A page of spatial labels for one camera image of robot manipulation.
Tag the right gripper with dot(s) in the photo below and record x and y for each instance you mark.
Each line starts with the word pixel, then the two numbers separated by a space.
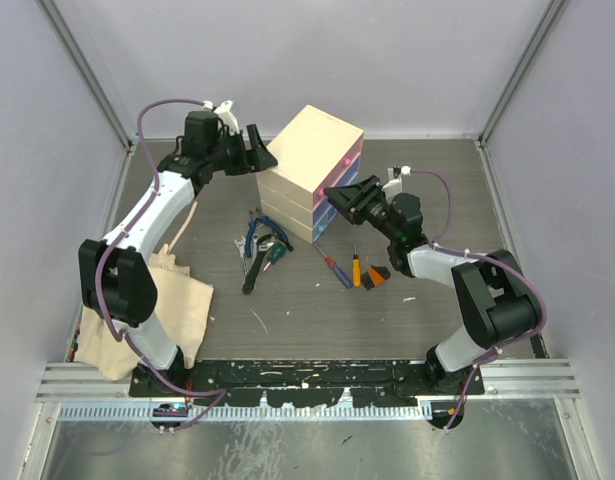
pixel 353 199

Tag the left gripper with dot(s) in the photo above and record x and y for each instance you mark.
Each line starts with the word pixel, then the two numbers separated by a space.
pixel 256 159

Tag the large pink drawer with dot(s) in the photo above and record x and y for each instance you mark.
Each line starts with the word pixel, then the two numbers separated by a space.
pixel 349 164

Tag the cream drawer cabinet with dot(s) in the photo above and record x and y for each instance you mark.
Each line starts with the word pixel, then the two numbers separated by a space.
pixel 308 149

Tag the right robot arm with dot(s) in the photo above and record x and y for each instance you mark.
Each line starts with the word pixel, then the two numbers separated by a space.
pixel 498 305

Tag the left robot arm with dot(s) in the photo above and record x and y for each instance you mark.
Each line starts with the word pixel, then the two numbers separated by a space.
pixel 114 276

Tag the small pink drawer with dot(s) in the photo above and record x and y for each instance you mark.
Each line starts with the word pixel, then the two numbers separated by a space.
pixel 318 194

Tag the left light blue drawer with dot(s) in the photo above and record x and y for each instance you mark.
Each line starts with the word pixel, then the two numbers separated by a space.
pixel 319 229

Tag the black adjustable wrench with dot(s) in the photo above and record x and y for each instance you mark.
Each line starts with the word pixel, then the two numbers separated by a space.
pixel 263 244

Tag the silver open end wrench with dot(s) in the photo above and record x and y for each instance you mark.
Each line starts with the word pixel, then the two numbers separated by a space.
pixel 240 245

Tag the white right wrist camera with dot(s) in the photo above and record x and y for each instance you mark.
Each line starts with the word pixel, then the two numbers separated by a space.
pixel 394 185

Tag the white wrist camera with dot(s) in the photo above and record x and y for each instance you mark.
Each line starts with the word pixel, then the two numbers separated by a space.
pixel 224 110
pixel 394 185

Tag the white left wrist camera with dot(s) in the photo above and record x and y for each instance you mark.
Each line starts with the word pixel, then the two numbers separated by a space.
pixel 224 110

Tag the orange handled screwdriver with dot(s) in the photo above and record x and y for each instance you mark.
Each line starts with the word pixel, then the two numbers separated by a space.
pixel 356 269

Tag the blue handled pliers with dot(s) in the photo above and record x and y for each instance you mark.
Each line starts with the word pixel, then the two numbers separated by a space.
pixel 258 218

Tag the red blue handled screwdriver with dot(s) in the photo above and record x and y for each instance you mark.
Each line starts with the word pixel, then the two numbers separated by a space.
pixel 336 270

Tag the green handled screwdriver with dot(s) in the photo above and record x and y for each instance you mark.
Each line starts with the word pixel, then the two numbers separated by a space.
pixel 276 252

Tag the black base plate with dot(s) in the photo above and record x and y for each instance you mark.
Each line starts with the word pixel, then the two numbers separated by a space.
pixel 380 383

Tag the slotted cable duct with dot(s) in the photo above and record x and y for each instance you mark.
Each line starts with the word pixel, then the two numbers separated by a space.
pixel 173 412

